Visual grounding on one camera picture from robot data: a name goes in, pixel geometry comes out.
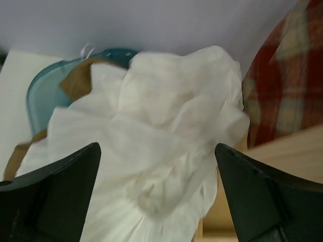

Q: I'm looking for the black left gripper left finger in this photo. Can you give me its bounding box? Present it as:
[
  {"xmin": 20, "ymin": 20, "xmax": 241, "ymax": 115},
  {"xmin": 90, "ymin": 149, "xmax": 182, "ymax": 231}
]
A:
[{"xmin": 1, "ymin": 143, "xmax": 101, "ymax": 241}]

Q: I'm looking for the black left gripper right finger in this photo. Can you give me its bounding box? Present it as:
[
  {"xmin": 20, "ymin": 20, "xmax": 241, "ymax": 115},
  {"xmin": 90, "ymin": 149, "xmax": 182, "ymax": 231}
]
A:
[{"xmin": 215, "ymin": 144, "xmax": 322, "ymax": 241}]

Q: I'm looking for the white shirt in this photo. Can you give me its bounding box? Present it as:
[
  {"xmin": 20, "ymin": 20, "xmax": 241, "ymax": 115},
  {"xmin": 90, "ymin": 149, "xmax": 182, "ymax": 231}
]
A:
[{"xmin": 16, "ymin": 64, "xmax": 127, "ymax": 176}]

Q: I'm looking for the red plaid skirt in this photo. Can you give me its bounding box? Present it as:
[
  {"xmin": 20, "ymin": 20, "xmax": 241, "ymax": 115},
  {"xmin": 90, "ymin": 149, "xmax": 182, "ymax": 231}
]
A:
[{"xmin": 242, "ymin": 0, "xmax": 322, "ymax": 147}]

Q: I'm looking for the brown skirt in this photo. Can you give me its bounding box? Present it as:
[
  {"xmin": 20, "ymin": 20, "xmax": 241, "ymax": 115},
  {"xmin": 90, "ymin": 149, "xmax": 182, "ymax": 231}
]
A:
[{"xmin": 4, "ymin": 57, "xmax": 132, "ymax": 182}]

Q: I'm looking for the white ruffled skirt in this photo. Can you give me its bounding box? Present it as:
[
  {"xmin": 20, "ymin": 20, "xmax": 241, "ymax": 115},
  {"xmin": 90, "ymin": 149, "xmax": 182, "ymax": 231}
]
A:
[{"xmin": 46, "ymin": 45, "xmax": 250, "ymax": 242}]

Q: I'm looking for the wooden clothes rack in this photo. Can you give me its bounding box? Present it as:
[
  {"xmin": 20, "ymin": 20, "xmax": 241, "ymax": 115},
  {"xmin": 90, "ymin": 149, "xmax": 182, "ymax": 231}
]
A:
[{"xmin": 195, "ymin": 125, "xmax": 322, "ymax": 241}]

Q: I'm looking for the teal plastic tub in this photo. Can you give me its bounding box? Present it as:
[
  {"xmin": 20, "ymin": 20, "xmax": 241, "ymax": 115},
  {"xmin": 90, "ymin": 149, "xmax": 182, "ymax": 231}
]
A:
[{"xmin": 26, "ymin": 48, "xmax": 138, "ymax": 135}]

